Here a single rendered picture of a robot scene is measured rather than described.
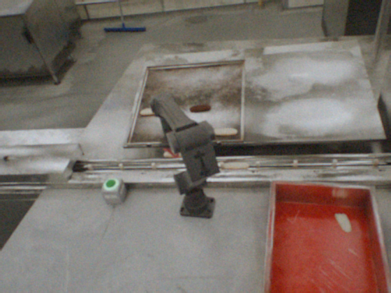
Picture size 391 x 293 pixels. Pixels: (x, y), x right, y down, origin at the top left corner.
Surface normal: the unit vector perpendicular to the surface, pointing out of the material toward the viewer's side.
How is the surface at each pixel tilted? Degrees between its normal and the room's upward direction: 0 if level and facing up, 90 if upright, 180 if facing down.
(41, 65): 90
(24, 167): 0
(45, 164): 0
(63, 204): 0
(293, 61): 10
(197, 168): 61
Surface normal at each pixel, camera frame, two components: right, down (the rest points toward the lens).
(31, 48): -0.11, 0.69
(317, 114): -0.16, -0.60
